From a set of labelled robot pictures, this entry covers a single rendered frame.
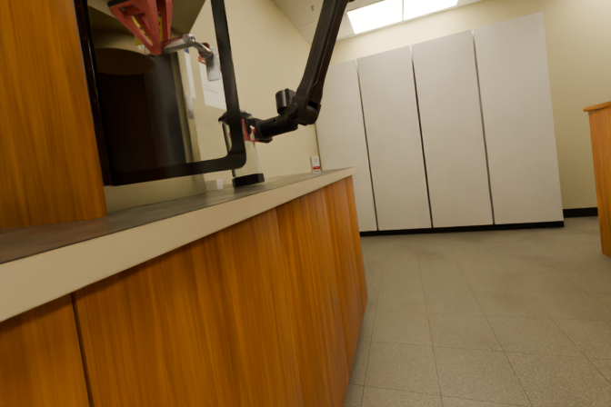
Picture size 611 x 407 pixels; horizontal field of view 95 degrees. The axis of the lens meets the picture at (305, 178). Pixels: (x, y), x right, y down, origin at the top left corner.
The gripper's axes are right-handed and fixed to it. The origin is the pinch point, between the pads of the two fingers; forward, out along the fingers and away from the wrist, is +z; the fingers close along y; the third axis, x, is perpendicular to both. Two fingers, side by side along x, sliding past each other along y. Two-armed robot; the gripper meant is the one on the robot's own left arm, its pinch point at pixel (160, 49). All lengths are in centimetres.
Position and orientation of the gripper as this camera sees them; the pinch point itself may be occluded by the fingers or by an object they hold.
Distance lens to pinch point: 55.5
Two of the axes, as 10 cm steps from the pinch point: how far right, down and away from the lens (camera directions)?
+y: -1.6, 4.7, -8.7
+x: 9.6, -1.2, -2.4
